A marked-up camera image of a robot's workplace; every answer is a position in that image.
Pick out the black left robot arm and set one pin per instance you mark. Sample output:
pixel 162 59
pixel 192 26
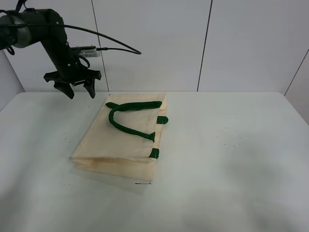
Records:
pixel 22 29

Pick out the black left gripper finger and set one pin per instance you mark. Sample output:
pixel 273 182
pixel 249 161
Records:
pixel 89 85
pixel 64 88

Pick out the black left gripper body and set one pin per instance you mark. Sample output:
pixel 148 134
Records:
pixel 71 68

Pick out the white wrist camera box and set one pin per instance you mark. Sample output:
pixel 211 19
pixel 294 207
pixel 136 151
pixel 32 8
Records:
pixel 88 52

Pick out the white linen bag green handles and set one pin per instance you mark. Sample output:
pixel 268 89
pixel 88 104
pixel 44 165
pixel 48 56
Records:
pixel 124 138

